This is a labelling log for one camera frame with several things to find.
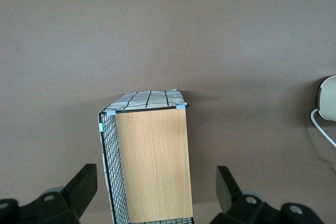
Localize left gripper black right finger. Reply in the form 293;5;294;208
211;166;280;224

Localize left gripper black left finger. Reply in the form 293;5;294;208
19;164;98;224

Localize white two-slot toaster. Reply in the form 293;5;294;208
316;75;336;123

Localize light wooden shelf board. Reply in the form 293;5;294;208
114;108;194;224

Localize black wire mesh basket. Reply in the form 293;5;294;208
97;90;195;224

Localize white power cable with plug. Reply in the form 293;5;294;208
310;108;336;148

